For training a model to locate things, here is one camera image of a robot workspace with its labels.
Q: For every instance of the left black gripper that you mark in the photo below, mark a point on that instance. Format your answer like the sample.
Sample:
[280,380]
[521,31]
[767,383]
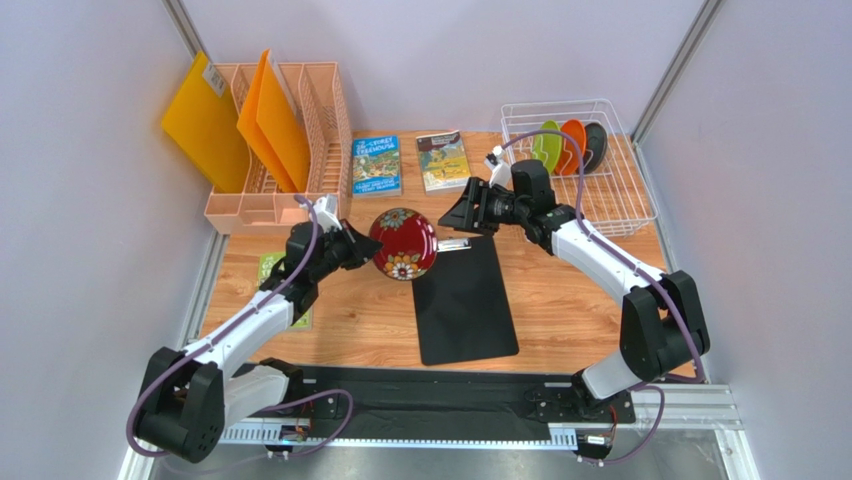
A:
[360,246]

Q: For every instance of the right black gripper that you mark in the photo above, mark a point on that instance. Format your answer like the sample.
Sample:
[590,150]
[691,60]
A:
[477,207]

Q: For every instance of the red floral plate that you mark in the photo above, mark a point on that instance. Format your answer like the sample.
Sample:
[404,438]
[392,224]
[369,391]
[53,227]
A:
[410,244]

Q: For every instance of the green plate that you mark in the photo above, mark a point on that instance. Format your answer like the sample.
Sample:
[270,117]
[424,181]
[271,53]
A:
[548,147]

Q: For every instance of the orange plate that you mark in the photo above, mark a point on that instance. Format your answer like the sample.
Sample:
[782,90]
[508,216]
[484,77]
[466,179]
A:
[572,151]

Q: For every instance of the white wire dish rack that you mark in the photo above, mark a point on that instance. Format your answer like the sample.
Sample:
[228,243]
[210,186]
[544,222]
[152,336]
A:
[615,195]

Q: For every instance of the dark black plate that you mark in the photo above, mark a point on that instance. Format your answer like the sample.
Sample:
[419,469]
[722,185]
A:
[596,146]

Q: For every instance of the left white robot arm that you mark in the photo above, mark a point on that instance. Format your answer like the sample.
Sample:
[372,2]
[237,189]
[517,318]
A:
[189,397]

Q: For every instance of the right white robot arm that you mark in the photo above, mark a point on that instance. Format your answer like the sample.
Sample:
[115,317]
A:
[662,323]

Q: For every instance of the yellow cover book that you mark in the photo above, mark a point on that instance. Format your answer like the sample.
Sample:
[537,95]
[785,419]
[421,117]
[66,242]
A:
[443,162]

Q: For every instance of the blue treehouse book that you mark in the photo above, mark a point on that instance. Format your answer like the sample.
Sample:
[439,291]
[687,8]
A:
[376,168]

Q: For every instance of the green treehouse book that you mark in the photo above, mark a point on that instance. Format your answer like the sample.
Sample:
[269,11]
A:
[267,263]

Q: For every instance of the black clipboard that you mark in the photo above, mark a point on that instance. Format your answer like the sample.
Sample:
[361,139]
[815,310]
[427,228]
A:
[462,307]

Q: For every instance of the pink desk file organizer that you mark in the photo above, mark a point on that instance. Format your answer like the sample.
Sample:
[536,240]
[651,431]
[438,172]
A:
[262,207]

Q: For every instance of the black base mat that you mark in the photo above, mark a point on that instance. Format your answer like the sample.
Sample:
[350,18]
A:
[405,404]

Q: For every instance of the orange folder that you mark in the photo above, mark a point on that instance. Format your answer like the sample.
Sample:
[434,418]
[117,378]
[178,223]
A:
[269,125]

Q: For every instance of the yellow folder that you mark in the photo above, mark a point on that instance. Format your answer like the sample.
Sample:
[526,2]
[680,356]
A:
[202,120]

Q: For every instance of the aluminium frame rail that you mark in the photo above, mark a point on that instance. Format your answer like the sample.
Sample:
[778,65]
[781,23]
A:
[661,406]

